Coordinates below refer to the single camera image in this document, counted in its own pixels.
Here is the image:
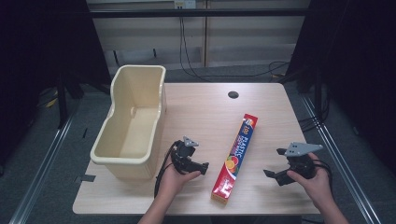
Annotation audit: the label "red plastic wrap box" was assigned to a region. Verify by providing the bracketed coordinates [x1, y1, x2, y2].
[210, 113, 259, 205]

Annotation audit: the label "black floor cable bundle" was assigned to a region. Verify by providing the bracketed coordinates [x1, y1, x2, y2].
[298, 115, 321, 134]

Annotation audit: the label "cream plastic bin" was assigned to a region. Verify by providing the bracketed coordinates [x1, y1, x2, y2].
[90, 64, 167, 181]

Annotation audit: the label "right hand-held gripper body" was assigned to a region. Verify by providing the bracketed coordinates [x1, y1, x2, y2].
[284, 142, 324, 181]

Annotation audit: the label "white wall outlet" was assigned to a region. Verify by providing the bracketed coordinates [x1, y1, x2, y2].
[174, 0, 197, 9]

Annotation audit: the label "metal floor rail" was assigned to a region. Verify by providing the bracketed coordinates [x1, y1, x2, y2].
[8, 113, 78, 224]
[299, 92, 383, 224]

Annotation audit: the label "black metal stand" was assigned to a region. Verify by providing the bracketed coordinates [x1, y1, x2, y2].
[55, 73, 70, 129]

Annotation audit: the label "person's right hand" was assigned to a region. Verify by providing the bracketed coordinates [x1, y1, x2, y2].
[286, 151, 334, 210]

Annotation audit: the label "black tape strip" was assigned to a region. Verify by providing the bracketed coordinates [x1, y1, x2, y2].
[74, 174, 97, 184]

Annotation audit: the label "black hanging cables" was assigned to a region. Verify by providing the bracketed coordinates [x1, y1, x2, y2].
[178, 17, 291, 83]

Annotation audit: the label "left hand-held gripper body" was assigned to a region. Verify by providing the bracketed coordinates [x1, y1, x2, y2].
[170, 135, 200, 174]

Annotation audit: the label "black curtain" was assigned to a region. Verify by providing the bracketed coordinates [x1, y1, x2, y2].
[278, 0, 396, 175]
[0, 0, 112, 176]

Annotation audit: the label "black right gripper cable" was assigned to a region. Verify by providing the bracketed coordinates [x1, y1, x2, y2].
[312, 159, 334, 195]

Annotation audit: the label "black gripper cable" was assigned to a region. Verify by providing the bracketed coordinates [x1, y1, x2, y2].
[153, 140, 182, 200]
[312, 159, 334, 195]

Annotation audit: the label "person's left hand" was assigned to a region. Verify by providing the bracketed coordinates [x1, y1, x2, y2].
[156, 155, 203, 203]

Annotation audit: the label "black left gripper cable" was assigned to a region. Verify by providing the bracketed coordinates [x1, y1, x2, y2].
[153, 140, 182, 200]

